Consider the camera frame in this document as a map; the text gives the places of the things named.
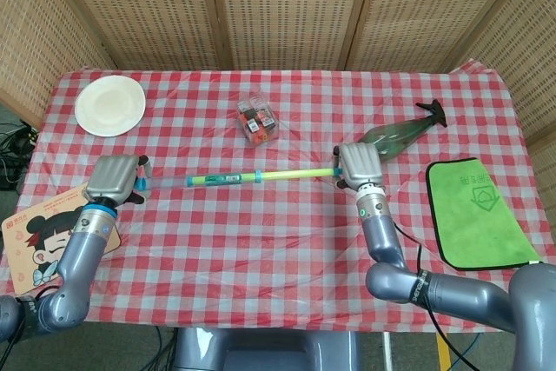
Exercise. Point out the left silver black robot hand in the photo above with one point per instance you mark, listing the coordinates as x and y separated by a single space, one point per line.
113 177

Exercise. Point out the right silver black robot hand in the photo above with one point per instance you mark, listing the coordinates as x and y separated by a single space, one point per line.
360 164

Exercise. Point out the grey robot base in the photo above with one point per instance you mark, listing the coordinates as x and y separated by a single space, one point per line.
265 351

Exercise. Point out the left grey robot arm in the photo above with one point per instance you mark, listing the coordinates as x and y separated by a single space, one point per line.
74 262

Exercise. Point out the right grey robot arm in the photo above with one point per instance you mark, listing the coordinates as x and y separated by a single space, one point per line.
456 290

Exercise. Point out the green spray bottle black trigger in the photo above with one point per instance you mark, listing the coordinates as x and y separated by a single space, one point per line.
404 132

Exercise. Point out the white paper plate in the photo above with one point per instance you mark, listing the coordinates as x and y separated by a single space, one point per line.
110 106

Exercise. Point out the cartoon girl printed board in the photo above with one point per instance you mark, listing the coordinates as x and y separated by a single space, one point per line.
30 236

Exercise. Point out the clear plastic box with toys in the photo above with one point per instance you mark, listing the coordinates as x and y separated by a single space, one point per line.
257 122

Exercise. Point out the green microfiber cloth black trim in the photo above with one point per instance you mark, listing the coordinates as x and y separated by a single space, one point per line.
473 214

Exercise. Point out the red white checkered tablecloth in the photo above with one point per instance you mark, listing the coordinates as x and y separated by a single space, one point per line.
239 249

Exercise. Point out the woven bamboo folding screen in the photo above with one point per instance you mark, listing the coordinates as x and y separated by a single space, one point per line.
286 10

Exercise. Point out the white table leg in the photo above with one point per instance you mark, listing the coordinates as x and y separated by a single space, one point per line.
386 349

